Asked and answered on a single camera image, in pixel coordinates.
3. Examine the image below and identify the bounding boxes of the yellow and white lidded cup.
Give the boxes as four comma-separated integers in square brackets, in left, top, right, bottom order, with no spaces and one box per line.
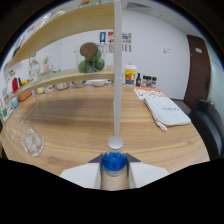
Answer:
[123,62,138,86]

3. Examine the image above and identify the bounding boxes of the clear glass with ice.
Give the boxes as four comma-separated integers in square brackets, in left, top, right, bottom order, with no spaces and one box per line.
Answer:
[4,117,46,159]

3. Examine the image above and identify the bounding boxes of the white fabric pouch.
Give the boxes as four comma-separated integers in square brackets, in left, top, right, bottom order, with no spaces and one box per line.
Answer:
[142,96,192,132]

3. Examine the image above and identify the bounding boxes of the glass jar of limes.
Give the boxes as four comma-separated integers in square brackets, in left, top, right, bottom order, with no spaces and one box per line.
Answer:
[74,41,108,75]

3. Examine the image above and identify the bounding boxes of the orange printed paper sheet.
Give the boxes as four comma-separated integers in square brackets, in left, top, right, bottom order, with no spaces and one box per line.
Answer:
[133,86,168,101]

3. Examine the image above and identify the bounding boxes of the small dark sauce bottle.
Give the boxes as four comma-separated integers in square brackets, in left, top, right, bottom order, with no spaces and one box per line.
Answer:
[135,72,142,88]

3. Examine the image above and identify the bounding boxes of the black chair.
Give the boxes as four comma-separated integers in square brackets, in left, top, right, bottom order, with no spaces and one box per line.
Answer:
[188,97,224,162]

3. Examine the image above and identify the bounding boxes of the dark brown door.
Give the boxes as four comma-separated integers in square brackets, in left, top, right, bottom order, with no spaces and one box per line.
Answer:
[183,34,212,110]

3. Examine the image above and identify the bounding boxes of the blue liquid bottle silver cap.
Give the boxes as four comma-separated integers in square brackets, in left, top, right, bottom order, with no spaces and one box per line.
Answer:
[101,135,129,177]

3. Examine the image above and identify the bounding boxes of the wide white bowl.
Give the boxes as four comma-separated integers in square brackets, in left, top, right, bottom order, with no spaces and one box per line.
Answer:
[90,79,108,88]

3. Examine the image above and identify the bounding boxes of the small dark spice jar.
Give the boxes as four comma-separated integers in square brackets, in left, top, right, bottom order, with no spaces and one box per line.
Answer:
[142,75,151,89]
[149,76,158,89]

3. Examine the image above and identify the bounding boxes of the white and blue bottle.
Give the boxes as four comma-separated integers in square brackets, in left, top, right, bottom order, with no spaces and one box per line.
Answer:
[11,96,20,109]

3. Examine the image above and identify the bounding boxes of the orange storage basket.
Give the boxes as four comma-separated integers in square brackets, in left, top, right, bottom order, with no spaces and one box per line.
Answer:
[17,90,34,102]

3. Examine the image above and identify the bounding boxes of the white frame wooden shelf rack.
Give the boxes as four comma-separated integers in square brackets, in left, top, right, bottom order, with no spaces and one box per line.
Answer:
[2,0,124,141]

